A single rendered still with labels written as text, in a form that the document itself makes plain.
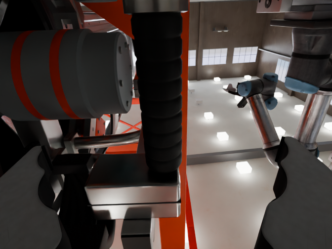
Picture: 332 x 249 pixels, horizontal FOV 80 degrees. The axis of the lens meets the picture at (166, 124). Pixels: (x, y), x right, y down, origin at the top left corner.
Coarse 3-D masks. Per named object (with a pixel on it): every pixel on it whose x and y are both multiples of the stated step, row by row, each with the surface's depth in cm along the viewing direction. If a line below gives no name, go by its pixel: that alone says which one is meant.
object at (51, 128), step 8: (48, 120) 36; (56, 120) 39; (16, 128) 35; (24, 128) 35; (32, 128) 35; (40, 128) 35; (48, 128) 36; (56, 128) 39; (24, 136) 35; (32, 136) 35; (40, 136) 35; (48, 136) 36; (56, 136) 39; (24, 144) 36; (48, 144) 36; (56, 144) 38; (64, 144) 41; (56, 176) 40; (56, 184) 41; (56, 192) 42
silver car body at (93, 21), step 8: (88, 16) 116; (96, 16) 132; (88, 24) 117; (96, 24) 132; (104, 24) 150; (96, 32) 128; (128, 40) 257; (128, 48) 254; (112, 120) 182; (112, 128) 186; (96, 152) 194; (104, 152) 195
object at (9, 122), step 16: (0, 0) 39; (16, 0) 45; (32, 0) 45; (0, 16) 39; (16, 16) 48; (32, 16) 48; (0, 128) 55; (0, 144) 53; (16, 144) 53; (0, 160) 50; (16, 160) 50; (0, 176) 37
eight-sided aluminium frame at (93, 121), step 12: (48, 0) 45; (60, 0) 46; (72, 0) 46; (60, 12) 48; (72, 12) 48; (60, 24) 50; (72, 24) 50; (84, 24) 53; (72, 120) 55; (84, 120) 55; (84, 132) 54; (60, 192) 41; (60, 204) 39
